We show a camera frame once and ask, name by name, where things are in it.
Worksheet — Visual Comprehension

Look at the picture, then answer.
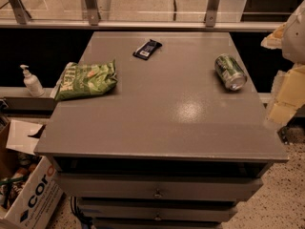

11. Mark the white cardboard box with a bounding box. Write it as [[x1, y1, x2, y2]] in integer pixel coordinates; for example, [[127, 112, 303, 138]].
[[0, 119, 63, 229]]

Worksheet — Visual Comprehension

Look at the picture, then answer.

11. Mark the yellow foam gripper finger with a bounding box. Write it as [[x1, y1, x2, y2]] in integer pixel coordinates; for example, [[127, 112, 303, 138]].
[[261, 23, 286, 50], [267, 64, 305, 125]]

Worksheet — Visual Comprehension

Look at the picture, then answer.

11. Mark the dark blue rxbar wrapper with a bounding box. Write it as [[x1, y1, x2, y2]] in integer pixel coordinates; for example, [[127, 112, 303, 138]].
[[132, 39, 162, 60]]

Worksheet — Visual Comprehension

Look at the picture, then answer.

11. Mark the green chip bag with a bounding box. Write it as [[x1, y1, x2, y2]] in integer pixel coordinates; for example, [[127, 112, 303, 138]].
[[55, 60, 117, 101]]

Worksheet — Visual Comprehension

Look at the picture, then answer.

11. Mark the grey drawer cabinet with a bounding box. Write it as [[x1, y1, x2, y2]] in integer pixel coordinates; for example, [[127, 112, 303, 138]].
[[35, 31, 287, 229]]

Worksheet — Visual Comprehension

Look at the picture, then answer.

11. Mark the green soda can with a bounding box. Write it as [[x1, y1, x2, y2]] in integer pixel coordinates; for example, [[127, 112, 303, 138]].
[[214, 53, 247, 91]]

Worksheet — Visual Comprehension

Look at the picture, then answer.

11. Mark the metal railing post middle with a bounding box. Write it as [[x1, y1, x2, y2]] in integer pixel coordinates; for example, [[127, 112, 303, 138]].
[[85, 0, 100, 26]]

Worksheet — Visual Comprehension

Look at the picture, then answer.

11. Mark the white pump sanitizer bottle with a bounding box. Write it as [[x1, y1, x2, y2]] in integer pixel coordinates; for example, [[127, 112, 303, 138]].
[[20, 65, 45, 97]]

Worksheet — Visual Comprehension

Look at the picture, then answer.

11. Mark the metal railing post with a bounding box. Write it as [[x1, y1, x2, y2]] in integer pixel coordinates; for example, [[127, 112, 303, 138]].
[[8, 0, 31, 25], [85, 0, 100, 26], [205, 0, 220, 27]]

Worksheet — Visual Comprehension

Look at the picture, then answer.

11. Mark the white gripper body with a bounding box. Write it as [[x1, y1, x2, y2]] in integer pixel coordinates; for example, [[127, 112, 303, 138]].
[[282, 1, 305, 64]]

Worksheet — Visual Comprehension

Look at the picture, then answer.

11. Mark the metal railing post left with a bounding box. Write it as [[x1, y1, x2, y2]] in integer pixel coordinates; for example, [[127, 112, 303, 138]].
[[8, 0, 31, 25]]

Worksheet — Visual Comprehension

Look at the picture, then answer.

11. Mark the metal railing post right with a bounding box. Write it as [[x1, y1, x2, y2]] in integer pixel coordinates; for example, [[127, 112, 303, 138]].
[[205, 0, 220, 27]]

